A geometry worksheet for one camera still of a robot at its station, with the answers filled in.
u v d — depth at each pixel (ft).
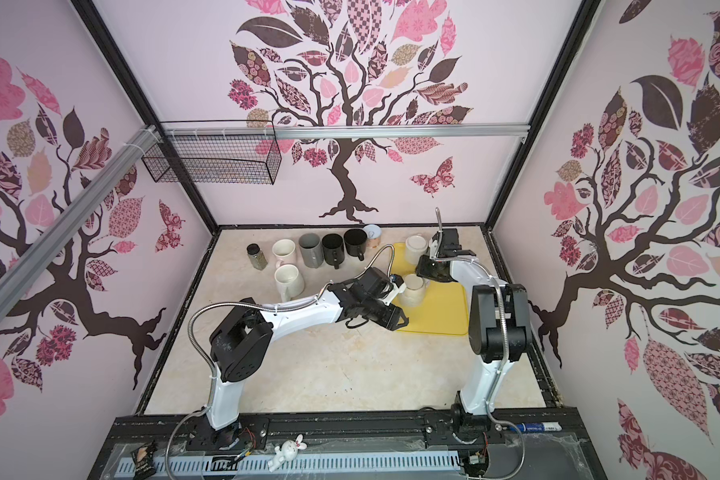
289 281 3.39
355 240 3.41
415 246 3.40
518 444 2.35
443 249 2.54
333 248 3.39
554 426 2.43
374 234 3.62
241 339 1.75
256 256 3.36
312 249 3.29
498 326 1.64
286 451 2.27
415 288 2.97
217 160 3.99
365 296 2.28
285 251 3.36
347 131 3.07
